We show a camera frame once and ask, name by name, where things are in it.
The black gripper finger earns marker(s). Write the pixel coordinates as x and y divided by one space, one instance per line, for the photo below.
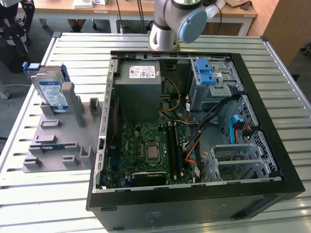
28 14
6 25

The hard disk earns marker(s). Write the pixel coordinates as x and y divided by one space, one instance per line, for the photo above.
51 92

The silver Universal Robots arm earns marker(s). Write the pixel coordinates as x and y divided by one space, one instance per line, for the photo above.
165 36

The metal disk bay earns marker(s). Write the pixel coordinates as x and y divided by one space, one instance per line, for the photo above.
238 162

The black mesh waste bin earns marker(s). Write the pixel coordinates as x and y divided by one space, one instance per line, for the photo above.
12 64

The white box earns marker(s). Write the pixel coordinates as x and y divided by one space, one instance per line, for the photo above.
83 3

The grey metal floor foot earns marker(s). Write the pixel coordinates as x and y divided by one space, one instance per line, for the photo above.
3 93

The grey parts rack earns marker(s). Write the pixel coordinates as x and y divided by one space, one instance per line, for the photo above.
65 136

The green RAM stick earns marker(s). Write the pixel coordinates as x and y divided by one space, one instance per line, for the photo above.
52 147

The grey power supply unit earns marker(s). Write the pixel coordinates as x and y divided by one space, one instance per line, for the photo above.
138 97

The green motherboard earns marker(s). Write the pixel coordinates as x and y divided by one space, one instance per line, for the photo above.
131 155

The blue plastic drive latch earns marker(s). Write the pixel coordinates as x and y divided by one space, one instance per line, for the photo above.
205 72

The silver CPU in socket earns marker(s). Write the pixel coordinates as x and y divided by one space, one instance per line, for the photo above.
153 153

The metal optical drive cage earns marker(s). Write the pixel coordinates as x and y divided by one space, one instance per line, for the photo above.
201 97

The black graphics card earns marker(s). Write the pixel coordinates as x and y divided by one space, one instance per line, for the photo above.
148 178

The black RAM stick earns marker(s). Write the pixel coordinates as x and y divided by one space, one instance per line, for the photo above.
179 153

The brown cardboard piece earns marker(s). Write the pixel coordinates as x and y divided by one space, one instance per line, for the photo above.
236 3

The black open PC case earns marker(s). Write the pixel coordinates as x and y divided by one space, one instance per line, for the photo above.
170 211

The wooden cabinet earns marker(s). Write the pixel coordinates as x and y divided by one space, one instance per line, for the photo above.
286 29

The black chair base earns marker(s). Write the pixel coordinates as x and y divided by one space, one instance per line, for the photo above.
307 49

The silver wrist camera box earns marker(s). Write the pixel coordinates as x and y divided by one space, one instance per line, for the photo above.
12 41

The wooden desk white frame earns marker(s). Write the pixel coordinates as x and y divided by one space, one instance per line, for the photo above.
60 7
243 12

